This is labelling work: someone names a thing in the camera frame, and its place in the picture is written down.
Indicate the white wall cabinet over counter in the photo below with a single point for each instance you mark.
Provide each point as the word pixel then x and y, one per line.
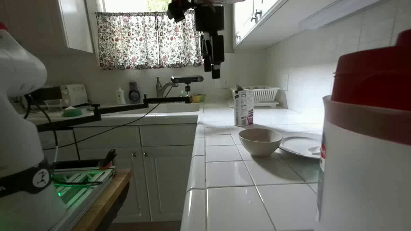
pixel 277 17

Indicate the white soap bottle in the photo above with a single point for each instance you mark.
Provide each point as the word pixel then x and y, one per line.
pixel 119 97

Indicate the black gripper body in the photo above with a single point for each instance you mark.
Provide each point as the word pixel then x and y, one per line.
pixel 208 19

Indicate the white sink base cabinets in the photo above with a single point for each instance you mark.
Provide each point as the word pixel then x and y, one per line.
pixel 161 171

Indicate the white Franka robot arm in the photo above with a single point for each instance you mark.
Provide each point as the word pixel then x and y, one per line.
pixel 16 142

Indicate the white wall cabinet door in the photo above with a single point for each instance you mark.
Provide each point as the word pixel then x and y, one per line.
pixel 75 24

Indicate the yellow sponge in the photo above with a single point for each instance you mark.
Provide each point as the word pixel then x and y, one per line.
pixel 197 98

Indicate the green striped mat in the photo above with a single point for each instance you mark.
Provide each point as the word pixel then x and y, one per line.
pixel 78 190

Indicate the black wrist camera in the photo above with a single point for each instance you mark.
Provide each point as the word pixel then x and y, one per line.
pixel 177 10

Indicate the clear pitcher with red lid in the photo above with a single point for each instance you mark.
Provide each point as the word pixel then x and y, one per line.
pixel 367 162

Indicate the white dish rack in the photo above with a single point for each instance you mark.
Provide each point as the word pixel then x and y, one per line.
pixel 262 94

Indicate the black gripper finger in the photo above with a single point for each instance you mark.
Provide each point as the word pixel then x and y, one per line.
pixel 206 63
pixel 217 49

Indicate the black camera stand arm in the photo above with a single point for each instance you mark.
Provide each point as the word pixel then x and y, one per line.
pixel 123 107

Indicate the dark round bottle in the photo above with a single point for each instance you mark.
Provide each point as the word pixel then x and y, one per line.
pixel 133 93

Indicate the floral window curtain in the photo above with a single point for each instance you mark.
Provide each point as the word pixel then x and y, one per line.
pixel 145 40

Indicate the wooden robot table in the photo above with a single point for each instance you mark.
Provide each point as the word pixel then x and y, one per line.
pixel 104 201

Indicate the white toaster oven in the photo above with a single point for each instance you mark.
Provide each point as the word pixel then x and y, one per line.
pixel 64 94

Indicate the black stereo camera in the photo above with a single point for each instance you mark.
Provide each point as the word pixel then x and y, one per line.
pixel 186 80

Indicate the green dish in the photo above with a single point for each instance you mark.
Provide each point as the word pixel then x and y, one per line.
pixel 72 112

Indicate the granulated sugar box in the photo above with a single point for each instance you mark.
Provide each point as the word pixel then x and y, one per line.
pixel 244 110

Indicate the chrome sink faucet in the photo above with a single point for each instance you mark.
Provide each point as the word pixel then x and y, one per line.
pixel 159 89

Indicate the beige ceramic bowl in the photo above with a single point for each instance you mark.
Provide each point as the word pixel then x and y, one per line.
pixel 259 142

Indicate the white round plate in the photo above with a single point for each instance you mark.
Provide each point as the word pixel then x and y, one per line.
pixel 299 147

